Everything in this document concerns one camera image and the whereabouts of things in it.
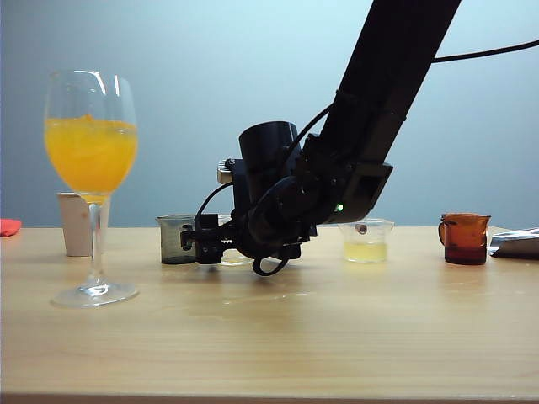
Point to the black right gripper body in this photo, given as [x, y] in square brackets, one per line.
[269, 223]

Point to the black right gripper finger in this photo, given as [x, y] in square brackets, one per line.
[292, 251]
[209, 244]

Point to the clear measuring cup orange residue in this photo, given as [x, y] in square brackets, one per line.
[233, 258]

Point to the smoked grey measuring cup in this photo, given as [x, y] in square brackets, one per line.
[170, 246]

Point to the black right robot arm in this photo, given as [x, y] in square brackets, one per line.
[387, 84]

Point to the clear measuring cup yellow liquid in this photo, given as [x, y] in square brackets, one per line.
[365, 252]

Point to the beige paper cup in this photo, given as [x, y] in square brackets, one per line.
[76, 229]

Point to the amber brown measuring cup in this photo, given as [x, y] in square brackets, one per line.
[465, 246]

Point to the clear stemmed wine glass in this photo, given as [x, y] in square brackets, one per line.
[90, 168]

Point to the red cloth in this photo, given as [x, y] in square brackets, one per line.
[8, 227]

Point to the silver foil bag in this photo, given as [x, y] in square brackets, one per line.
[516, 246]

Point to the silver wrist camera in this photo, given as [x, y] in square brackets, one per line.
[225, 171]

